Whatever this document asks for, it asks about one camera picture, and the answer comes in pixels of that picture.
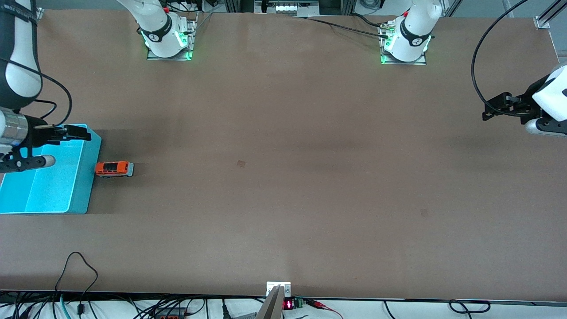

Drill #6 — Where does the orange toy bus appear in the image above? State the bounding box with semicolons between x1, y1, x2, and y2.
94;160;135;179

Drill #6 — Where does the blue plastic box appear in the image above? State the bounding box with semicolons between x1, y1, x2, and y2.
0;123;102;215

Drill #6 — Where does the grey control unit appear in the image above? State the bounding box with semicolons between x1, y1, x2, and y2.
253;0;321;18

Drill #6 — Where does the grey metal bar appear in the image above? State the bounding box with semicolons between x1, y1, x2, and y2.
256;285;285;319

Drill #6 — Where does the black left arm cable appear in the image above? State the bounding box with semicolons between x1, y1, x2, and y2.
470;0;530;118

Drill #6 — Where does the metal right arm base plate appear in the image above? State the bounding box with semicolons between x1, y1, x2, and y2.
146;12;198;62

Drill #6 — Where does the teal cable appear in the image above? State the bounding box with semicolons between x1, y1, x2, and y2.
58;293;73;319

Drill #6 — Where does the thin black looped cable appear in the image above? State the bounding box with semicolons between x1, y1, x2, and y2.
54;251;99;316

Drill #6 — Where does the black cable on table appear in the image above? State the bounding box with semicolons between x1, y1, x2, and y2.
295;13;391;39

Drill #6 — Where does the black coiled cable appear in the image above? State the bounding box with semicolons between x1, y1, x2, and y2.
448;299;492;315

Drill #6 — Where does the white metal bracket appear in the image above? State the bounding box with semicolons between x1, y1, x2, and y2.
266;281;292;298

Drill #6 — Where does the red clip wire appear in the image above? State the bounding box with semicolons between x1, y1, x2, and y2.
304;299;344;319

